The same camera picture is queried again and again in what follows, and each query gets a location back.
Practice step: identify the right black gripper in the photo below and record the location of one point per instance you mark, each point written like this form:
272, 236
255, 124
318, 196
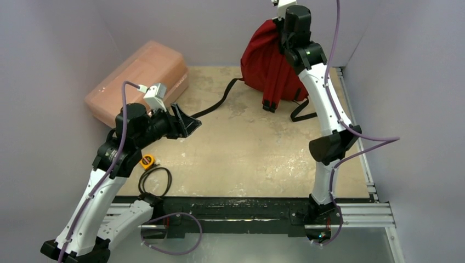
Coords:
287, 30

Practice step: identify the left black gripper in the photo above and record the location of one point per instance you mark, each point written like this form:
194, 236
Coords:
188, 124

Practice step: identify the red backpack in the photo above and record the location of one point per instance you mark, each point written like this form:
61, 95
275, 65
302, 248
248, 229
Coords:
266, 70

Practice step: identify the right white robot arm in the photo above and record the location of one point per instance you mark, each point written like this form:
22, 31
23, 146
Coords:
308, 60

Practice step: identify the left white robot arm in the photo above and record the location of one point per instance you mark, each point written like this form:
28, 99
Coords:
85, 237

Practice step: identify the yellow tape measure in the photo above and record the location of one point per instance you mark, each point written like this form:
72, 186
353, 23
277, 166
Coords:
147, 161

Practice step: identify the pink translucent storage box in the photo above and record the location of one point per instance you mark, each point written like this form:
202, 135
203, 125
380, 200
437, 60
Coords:
151, 64

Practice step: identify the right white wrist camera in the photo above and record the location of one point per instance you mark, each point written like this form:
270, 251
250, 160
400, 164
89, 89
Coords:
281, 6

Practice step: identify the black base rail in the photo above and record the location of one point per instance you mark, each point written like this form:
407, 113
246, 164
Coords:
176, 217

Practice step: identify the aluminium frame rail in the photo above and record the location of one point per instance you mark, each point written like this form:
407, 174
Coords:
242, 151

